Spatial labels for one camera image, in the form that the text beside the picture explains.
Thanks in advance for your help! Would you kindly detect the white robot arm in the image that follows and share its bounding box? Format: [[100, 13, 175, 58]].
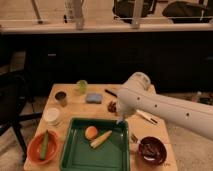
[[116, 72, 213, 140]]

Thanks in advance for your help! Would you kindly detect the dark purple bowl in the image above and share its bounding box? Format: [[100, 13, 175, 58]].
[[138, 136, 167, 166]]

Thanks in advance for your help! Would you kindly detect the orange bowl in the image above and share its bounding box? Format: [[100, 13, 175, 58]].
[[27, 131, 59, 165]]

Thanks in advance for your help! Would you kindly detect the blue sponge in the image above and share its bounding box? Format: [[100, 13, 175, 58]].
[[85, 93, 102, 104]]

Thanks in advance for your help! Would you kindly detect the brown grape bunch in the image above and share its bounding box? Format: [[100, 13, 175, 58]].
[[107, 101, 117, 113]]

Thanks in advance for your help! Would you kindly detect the green cup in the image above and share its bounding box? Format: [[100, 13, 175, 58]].
[[77, 80, 88, 94]]

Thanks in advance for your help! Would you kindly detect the dark metal cup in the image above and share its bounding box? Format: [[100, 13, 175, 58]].
[[55, 91, 67, 107]]

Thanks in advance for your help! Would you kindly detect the peach fruit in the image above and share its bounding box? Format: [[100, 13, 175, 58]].
[[85, 126, 98, 140]]

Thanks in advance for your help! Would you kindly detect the yellow corn cob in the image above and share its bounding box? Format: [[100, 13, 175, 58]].
[[90, 130, 112, 148]]

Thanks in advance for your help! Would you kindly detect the metal fork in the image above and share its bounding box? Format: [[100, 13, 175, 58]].
[[130, 134, 140, 144]]

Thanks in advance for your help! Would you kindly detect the green plastic tray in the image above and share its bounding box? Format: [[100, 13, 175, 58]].
[[60, 118, 130, 171]]

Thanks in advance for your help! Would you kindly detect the green cucumber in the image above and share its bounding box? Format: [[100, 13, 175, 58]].
[[40, 131, 49, 160]]

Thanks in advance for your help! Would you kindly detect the black chair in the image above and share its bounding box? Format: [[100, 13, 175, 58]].
[[0, 73, 42, 161]]

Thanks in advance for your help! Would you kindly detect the white handled spatula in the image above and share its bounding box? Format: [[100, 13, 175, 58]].
[[136, 110, 158, 124]]

